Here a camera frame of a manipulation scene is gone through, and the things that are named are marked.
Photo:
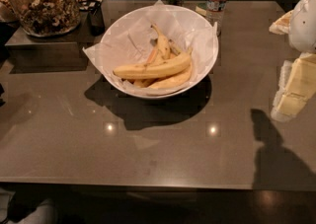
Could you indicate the dark metal stand box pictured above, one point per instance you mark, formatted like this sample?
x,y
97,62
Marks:
x,y
50,54

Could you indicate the yellow banana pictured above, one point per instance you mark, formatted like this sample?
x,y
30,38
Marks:
x,y
148,71
173,81

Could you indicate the small yellow green lid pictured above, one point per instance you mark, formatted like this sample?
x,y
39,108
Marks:
x,y
201,9

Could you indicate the white paper liner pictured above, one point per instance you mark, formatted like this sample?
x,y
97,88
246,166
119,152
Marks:
x,y
125,43

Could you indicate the glass jar of nuts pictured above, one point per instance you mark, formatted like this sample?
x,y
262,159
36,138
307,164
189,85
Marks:
x,y
47,18

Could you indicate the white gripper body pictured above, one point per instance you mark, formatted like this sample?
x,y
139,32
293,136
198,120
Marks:
x,y
304,24

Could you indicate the upright back banana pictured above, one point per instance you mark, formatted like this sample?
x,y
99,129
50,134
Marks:
x,y
162,42

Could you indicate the clear plastic water bottle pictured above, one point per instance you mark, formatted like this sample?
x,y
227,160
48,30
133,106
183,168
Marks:
x,y
215,12

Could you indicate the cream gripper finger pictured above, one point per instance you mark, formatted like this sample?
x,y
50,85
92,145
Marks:
x,y
296,86
281,25

